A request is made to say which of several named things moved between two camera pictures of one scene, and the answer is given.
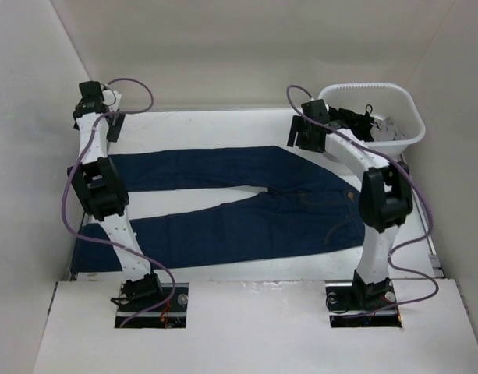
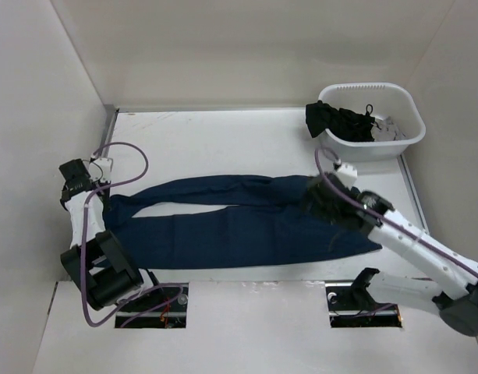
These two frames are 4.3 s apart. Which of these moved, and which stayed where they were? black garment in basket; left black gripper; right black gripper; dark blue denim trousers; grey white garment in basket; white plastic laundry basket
Moved: right black gripper; dark blue denim trousers; left black gripper
Stayed: grey white garment in basket; black garment in basket; white plastic laundry basket
